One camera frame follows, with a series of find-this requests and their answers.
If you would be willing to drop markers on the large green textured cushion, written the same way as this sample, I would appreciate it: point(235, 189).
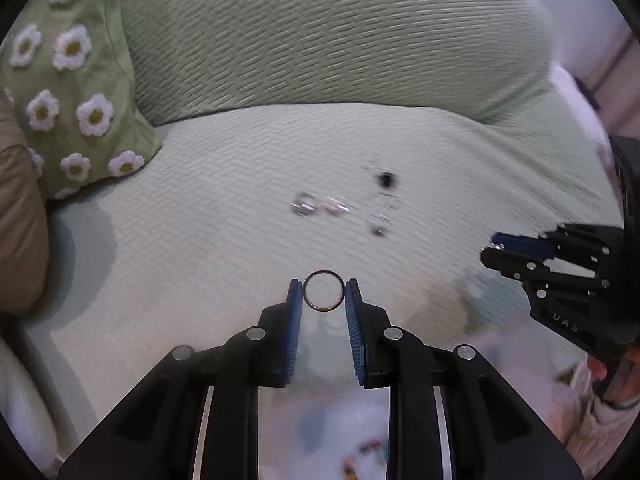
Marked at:
point(325, 35)

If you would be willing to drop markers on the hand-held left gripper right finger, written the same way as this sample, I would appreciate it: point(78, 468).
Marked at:
point(354, 330)

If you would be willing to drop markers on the black earring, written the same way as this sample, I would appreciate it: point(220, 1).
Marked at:
point(385, 179)

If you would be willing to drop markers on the person's right hand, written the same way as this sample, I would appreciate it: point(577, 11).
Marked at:
point(598, 371)

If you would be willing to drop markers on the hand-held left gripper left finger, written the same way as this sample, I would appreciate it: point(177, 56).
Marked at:
point(295, 330)

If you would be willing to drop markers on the brown cushion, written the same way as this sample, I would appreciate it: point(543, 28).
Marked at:
point(20, 220)

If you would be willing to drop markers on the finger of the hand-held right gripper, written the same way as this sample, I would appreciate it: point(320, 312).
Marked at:
point(510, 263)
point(525, 244)

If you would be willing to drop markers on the white cushion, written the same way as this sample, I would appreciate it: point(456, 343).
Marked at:
point(25, 390)

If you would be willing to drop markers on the green daisy pillow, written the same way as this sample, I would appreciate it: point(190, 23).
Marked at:
point(95, 70)

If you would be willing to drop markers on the pink earring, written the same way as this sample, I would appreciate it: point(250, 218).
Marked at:
point(334, 205)

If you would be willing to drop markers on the person's right forearm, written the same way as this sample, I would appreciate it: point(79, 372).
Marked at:
point(595, 430)

